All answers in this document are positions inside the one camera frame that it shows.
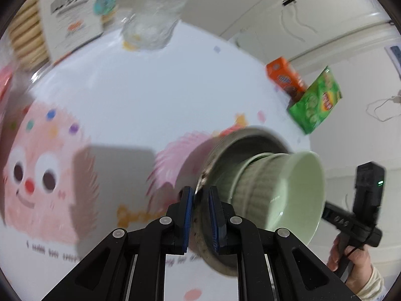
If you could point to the ribbed green ceramic bowl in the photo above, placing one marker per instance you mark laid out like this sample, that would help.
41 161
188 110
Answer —
282 200

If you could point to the green chips bag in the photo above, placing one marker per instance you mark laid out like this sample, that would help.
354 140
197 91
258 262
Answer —
316 103

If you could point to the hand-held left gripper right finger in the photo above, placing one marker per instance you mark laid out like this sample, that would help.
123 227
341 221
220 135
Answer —
214 222

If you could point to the clear glass cup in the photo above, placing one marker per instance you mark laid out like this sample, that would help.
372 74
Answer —
153 22

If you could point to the clear box of biscuits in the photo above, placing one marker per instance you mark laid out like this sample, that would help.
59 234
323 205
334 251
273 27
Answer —
62 12

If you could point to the wall socket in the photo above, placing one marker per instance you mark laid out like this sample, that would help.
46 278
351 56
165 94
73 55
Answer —
394 58

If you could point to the cartoon printed table cover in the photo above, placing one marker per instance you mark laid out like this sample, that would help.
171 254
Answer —
141 100

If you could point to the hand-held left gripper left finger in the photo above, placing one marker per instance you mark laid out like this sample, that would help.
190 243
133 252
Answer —
187 219

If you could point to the clear bag of pink snacks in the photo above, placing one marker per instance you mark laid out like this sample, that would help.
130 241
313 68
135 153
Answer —
4 83

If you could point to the orange snack box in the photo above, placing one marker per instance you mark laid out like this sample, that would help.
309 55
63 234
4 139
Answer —
285 76

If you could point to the person's right hand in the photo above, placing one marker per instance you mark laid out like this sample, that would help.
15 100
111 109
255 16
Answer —
360 263

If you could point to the white door with wavy trim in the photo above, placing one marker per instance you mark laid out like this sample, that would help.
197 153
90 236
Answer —
313 12

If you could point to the large green bowl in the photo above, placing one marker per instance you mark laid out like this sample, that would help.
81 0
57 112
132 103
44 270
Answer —
225 163

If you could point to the person's right forearm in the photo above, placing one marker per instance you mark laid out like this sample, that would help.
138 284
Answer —
372 285

